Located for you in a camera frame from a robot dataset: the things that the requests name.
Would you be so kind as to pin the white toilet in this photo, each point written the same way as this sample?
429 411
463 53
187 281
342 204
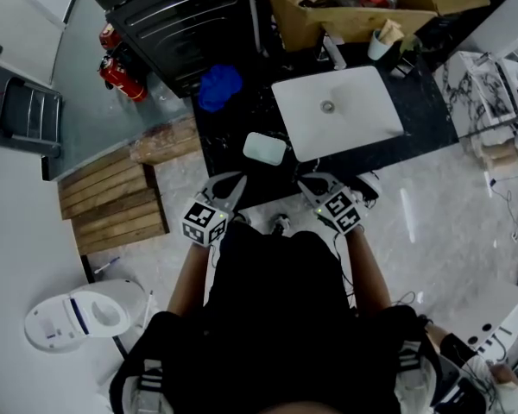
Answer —
82 313

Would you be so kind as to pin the white pipe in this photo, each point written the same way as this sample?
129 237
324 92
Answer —
255 15

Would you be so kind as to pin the blue and white toothbrush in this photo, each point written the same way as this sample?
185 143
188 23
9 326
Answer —
107 265

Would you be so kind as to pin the blue cloth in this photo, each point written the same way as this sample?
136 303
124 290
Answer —
219 86

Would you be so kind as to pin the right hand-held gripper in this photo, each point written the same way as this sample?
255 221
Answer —
343 214

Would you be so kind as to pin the black ribbed appliance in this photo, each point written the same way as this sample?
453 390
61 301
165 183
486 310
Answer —
181 28

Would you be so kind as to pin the person's black clothing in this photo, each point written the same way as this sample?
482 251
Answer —
276 317

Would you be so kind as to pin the open cardboard box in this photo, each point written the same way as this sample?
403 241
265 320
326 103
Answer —
354 22

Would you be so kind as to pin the black marble vanity top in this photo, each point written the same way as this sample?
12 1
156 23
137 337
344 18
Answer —
241 119

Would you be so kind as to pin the white cabinet with holes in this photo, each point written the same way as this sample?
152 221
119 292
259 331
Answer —
488 317

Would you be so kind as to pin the person's left forearm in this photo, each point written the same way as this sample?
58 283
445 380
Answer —
192 278

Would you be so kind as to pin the chrome faucet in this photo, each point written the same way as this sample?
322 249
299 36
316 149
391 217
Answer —
336 52

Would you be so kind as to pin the pale rounded soap dish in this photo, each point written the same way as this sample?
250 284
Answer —
264 148

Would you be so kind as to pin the red fire extinguisher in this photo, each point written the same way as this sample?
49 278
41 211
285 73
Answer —
123 80
110 36

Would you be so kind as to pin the white rectangular sink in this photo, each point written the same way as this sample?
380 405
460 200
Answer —
358 102

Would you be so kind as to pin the white stick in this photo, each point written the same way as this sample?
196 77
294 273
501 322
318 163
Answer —
148 309

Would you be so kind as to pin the person's right forearm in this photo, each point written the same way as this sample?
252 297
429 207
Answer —
369 270

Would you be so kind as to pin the white marble pattern cabinet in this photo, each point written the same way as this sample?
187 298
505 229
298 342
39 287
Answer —
470 89

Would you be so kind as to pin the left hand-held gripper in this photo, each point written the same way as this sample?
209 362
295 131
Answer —
204 224

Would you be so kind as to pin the wooden slat pallet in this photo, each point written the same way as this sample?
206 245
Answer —
112 205

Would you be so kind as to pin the stack of wooden pieces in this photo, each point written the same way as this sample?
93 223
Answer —
496 153

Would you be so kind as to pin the person's white shoe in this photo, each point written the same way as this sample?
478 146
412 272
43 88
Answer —
242 219
280 223

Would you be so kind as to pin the crumpled beige paper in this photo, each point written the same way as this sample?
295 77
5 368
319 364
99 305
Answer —
390 30

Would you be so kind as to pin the white cup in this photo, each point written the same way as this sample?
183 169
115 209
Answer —
377 48

